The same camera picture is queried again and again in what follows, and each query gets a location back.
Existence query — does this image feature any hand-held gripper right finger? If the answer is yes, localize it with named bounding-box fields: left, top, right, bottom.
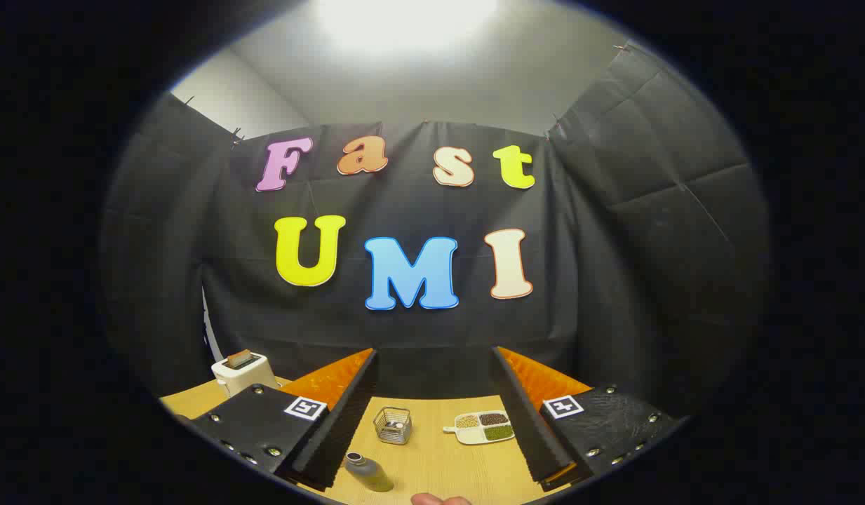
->
left=490, top=345, right=685, bottom=492

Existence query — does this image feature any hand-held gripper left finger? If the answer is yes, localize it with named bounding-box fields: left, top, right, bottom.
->
left=174, top=347, right=378, bottom=492

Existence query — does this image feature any silver bottle with green label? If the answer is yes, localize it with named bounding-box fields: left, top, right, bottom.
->
left=344, top=452, right=395, bottom=492

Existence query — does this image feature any white divided dish with grains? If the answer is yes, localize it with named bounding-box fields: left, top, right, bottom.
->
left=443, top=410, right=516, bottom=446

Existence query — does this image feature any wooden table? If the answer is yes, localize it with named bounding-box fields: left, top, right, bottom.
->
left=159, top=377, right=573, bottom=505

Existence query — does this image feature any white toaster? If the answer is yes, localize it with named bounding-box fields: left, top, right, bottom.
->
left=211, top=349, right=279, bottom=398

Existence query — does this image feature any small wire basket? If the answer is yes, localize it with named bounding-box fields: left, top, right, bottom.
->
left=373, top=406, right=413, bottom=445

